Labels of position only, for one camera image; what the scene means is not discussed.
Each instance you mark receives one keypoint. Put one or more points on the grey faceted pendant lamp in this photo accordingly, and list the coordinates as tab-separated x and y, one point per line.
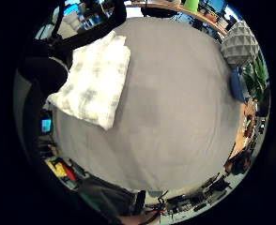
240	43

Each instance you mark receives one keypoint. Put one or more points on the dark grey office chair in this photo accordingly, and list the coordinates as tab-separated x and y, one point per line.
108	196

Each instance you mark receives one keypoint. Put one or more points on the yellow box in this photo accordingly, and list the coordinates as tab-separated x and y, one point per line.
58	169

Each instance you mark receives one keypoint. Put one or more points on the red box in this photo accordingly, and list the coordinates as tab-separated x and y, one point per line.
69	172

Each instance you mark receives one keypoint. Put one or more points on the white grey plaid folded cloth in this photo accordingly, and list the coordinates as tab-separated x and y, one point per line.
94	84

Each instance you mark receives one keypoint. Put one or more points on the small lit monitor screen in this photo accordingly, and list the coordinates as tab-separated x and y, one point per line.
46	125

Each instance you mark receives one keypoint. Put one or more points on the long wooden shelf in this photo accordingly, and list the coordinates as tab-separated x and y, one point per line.
188	12

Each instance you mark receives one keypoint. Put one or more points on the green container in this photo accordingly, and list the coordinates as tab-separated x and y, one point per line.
191	5

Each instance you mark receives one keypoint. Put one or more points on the green leafy plant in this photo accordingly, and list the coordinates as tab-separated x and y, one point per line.
257	76

